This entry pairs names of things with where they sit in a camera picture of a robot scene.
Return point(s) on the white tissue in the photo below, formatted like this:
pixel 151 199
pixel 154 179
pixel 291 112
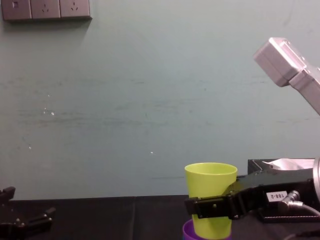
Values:
pixel 287 163

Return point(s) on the lime green plastic cup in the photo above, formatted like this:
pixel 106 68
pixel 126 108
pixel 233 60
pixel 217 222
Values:
pixel 210 183

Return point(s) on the grey wall power socket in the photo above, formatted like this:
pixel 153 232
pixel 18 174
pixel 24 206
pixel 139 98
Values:
pixel 45 8
pixel 74 8

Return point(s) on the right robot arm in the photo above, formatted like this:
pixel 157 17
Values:
pixel 280 65

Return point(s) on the black leather tissue box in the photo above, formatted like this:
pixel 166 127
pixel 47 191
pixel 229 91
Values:
pixel 254 165

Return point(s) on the grey wall data port plate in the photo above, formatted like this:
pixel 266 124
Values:
pixel 16 8

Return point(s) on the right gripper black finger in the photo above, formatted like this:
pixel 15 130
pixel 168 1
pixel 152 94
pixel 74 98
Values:
pixel 212 207
pixel 242 178

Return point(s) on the black table cloth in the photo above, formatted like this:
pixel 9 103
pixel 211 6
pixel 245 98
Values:
pixel 112 220

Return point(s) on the purple plastic cup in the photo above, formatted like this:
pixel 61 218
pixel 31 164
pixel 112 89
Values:
pixel 188 231

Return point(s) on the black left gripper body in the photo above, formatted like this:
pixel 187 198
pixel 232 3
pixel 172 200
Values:
pixel 22 231

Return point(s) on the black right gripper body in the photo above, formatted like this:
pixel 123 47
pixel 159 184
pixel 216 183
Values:
pixel 280 183

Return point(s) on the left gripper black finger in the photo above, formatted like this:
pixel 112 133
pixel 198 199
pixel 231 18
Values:
pixel 6 196
pixel 41 215

